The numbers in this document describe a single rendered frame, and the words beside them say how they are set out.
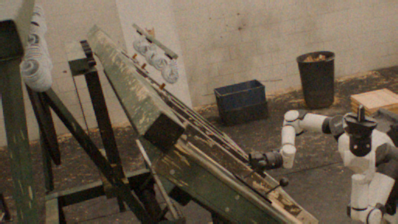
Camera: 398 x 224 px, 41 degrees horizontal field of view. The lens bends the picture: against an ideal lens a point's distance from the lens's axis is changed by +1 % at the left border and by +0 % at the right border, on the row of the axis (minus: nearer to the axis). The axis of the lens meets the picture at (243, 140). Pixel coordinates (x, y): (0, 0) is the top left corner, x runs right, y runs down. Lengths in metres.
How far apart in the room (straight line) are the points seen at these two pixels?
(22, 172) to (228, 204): 0.62
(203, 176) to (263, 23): 6.07
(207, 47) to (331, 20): 1.85
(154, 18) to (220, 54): 1.83
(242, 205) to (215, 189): 0.12
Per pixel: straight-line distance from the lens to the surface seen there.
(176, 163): 1.59
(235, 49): 7.58
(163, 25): 5.98
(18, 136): 1.53
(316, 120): 2.74
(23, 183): 1.58
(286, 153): 2.60
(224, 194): 1.68
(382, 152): 2.33
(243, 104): 6.69
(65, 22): 7.42
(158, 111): 1.54
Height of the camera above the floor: 2.33
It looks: 22 degrees down
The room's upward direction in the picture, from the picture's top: 9 degrees counter-clockwise
